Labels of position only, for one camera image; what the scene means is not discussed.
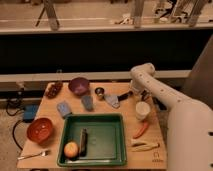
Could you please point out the banana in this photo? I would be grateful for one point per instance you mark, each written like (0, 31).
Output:
(140, 145)

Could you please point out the small metal cup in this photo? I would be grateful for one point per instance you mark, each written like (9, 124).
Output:
(99, 91)

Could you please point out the purple bowl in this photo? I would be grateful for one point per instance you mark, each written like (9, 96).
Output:
(79, 86)

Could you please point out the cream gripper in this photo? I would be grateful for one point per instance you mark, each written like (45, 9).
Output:
(135, 88)

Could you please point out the bunch of grapes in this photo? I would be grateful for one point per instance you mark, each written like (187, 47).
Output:
(54, 90)

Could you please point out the green plastic tray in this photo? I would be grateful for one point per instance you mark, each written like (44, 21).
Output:
(105, 144)

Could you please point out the red bowl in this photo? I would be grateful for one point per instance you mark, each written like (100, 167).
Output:
(40, 130)

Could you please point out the dark brush in tray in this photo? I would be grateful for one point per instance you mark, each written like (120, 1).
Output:
(83, 142)

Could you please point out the blue sponge left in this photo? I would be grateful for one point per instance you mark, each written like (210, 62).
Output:
(64, 109)

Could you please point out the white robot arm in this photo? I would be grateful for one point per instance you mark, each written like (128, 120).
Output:
(190, 122)

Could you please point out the orange carrot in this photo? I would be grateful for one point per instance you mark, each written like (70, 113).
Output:
(142, 130)

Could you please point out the small black object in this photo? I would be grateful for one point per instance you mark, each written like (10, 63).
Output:
(145, 95)

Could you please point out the white cup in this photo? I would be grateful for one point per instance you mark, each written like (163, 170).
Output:
(142, 110)

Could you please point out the red apple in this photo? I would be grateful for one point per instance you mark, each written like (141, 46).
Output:
(71, 149)

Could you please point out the blue power box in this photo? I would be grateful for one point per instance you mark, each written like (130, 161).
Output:
(30, 113)

